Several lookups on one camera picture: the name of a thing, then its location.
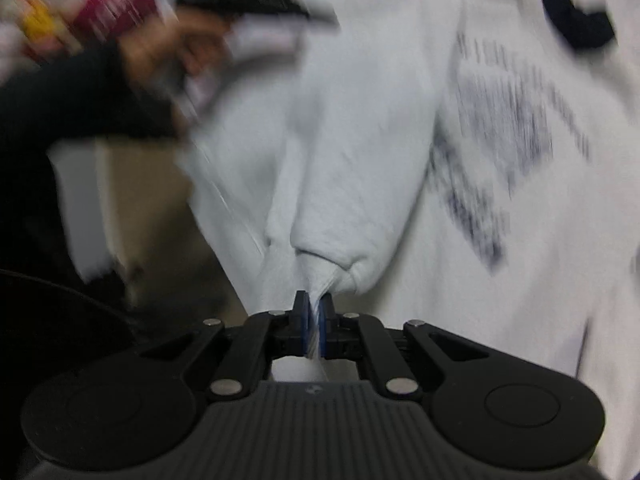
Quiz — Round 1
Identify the person's left forearm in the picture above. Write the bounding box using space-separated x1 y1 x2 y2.
0 42 193 161

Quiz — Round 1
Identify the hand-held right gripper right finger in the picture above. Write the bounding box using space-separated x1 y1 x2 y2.
317 293 490 402

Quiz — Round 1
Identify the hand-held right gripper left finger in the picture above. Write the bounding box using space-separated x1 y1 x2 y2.
141 291 308 402

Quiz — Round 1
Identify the person's left hand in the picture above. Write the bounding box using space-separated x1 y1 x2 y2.
124 11 234 92

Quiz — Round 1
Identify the black cable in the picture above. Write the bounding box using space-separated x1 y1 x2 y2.
0 268 143 336

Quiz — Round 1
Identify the white printed sweatshirt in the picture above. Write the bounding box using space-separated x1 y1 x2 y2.
175 0 640 480

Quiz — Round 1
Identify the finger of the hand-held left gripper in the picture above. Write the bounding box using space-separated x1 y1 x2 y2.
279 1 342 24

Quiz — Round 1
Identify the dark red box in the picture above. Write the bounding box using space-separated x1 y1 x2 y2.
74 0 160 42

